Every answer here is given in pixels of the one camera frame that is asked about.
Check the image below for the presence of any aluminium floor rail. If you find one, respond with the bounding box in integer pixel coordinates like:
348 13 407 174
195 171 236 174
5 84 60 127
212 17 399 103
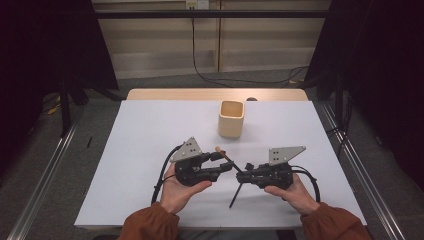
6 109 86 240
319 101 406 240

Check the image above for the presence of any black metal stand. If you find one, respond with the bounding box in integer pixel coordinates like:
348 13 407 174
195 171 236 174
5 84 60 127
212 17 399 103
59 78 73 138
334 71 344 129

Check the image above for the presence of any left hand-held gripper black cable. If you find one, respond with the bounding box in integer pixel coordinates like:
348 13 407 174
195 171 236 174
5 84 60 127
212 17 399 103
150 144 184 205

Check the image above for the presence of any white wall socket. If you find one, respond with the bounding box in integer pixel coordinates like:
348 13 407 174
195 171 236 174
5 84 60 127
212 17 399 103
185 0 210 10

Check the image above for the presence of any black horizontal frame bar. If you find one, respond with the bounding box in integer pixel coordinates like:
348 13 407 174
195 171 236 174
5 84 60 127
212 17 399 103
94 9 331 19

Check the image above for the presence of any yellow floor cable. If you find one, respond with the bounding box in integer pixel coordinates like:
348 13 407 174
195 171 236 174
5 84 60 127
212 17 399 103
46 96 63 116

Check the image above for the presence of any right hand-held gripper black cable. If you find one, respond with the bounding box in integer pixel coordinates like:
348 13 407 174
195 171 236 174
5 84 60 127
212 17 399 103
291 165 322 204

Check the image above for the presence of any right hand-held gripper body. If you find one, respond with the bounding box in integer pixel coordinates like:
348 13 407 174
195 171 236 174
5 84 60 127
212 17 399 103
253 145 307 190

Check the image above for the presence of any black pen with square cap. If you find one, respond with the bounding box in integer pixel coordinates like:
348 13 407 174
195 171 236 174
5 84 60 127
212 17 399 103
228 162 255 209

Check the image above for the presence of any white table cover board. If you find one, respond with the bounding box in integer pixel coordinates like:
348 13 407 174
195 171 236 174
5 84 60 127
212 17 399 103
73 99 368 231

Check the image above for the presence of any black curtain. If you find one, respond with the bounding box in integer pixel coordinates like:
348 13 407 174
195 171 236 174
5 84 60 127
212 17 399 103
0 0 119 174
304 0 424 191

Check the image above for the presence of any person's right hand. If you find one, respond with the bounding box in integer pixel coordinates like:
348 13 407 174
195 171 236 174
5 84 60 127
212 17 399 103
264 173 322 216

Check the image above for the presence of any black wall cable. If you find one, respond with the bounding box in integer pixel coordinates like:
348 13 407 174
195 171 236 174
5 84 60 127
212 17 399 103
190 8 309 88

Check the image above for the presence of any person's left hand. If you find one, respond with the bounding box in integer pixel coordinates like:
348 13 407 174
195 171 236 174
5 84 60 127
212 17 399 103
159 163 213 215

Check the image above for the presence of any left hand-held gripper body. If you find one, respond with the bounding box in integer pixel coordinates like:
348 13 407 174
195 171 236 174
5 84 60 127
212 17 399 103
169 136 224 187

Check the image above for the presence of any beige square pen holder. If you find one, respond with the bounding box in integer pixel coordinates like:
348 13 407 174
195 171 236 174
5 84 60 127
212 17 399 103
217 100 246 139

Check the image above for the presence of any hand-held gripper black cable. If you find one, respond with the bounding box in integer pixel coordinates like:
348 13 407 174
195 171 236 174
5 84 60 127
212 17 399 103
150 144 184 205
291 165 322 204

